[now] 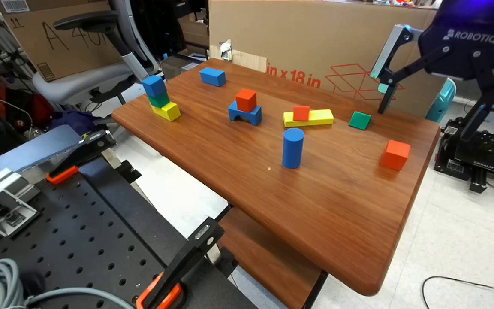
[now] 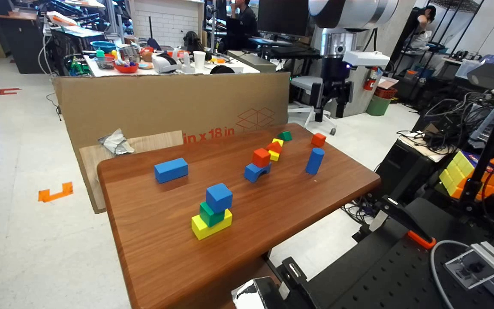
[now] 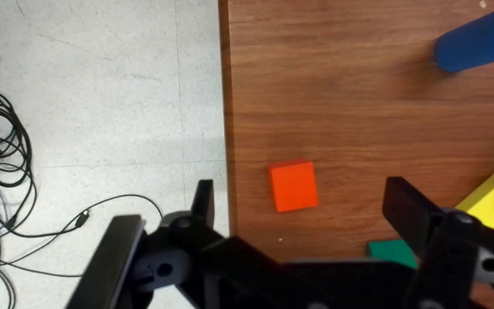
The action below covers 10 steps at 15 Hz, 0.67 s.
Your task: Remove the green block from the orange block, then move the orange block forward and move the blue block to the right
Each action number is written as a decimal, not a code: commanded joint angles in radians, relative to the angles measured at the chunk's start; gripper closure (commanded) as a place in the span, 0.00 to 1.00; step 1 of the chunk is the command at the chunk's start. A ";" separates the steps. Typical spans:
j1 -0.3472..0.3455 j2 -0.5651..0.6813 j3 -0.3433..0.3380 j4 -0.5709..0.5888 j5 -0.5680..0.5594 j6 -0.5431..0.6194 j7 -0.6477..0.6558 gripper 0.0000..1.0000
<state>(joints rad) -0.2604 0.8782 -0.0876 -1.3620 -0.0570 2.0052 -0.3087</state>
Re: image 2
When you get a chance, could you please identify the green bin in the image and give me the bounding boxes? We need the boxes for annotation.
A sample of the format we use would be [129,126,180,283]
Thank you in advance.
[366,92,391,118]

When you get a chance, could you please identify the aluminium extrusion bracket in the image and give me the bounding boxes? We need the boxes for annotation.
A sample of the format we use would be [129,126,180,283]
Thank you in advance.
[443,238,494,309]

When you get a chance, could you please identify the white cup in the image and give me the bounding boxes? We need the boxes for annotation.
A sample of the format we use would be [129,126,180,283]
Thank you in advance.
[192,49,208,71]

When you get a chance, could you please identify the crumpled grey cloth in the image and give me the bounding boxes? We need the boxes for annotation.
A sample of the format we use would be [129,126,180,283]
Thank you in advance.
[98,126,136,157]

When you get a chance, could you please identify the blue rectangular block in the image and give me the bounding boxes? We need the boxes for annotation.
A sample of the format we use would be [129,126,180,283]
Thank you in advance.
[153,156,191,185]

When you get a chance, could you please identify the blue arch block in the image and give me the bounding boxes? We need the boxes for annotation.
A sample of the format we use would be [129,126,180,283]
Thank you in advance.
[242,161,273,183]

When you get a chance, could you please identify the yellow paper pad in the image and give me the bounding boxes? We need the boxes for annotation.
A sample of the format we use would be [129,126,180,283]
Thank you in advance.
[438,149,477,198]

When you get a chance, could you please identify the black stand pole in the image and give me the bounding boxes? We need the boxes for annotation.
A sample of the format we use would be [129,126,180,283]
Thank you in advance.
[458,92,494,207]

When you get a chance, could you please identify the red bowl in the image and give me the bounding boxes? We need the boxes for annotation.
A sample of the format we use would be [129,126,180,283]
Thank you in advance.
[114,61,141,75]

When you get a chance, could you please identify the seated person dark clothes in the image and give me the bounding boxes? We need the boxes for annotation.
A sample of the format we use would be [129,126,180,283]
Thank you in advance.
[223,0,261,51]

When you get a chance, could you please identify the black cables heap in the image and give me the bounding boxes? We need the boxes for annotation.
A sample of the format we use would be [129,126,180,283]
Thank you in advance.
[398,92,489,152]

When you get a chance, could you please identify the white cluttered table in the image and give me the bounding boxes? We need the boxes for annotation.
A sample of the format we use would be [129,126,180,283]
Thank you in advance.
[83,53,261,78]

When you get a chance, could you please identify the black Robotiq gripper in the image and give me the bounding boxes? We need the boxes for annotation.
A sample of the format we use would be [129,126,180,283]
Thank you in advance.
[314,56,354,123]

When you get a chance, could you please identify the person with dark hair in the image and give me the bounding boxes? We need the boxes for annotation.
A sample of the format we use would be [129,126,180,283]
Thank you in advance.
[409,3,439,41]

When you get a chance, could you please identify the blue cylinder block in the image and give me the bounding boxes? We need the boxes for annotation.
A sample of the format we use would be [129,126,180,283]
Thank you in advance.
[304,145,328,176]

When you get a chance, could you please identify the black perforated breadboard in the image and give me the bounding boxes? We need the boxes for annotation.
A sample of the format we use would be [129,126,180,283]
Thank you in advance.
[304,195,494,309]

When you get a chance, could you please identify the black monitor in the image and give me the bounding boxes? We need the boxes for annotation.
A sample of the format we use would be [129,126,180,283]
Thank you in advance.
[256,0,312,37]

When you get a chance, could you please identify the blue cube block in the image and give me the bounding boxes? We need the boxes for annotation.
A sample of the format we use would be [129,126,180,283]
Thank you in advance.
[204,181,235,214]

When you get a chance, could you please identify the black desk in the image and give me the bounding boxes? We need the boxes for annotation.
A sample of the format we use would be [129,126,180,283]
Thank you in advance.
[0,8,48,75]

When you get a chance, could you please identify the long yellow block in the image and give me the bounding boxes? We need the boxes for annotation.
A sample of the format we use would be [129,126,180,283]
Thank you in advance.
[266,135,287,164]

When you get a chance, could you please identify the large printed cardboard box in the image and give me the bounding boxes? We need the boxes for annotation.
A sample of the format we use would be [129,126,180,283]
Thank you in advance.
[55,71,292,150]

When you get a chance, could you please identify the yellow rectangular block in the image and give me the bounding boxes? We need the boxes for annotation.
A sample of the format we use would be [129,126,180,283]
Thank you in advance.
[191,207,235,241]

